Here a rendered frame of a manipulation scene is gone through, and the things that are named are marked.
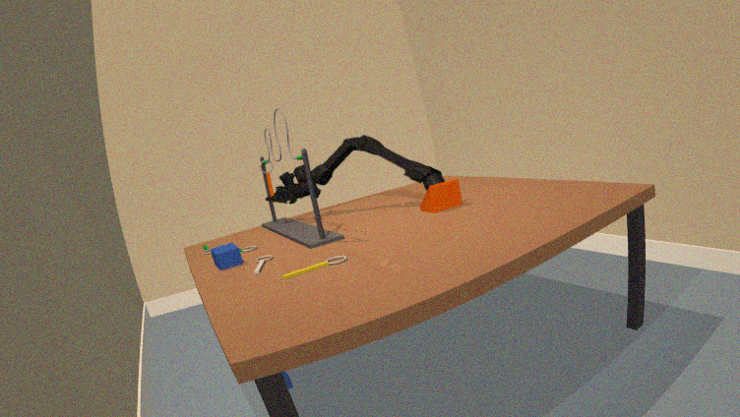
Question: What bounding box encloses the grey loop with flat handle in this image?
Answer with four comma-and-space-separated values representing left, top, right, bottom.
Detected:
254, 255, 274, 274

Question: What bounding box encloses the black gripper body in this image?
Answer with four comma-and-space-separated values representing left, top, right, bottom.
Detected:
277, 184, 304, 204

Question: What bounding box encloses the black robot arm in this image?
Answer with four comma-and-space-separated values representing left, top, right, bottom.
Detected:
279, 136, 445, 199

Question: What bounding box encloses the yellow handle with grey loop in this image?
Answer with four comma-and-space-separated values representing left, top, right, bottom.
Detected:
282, 256, 347, 279

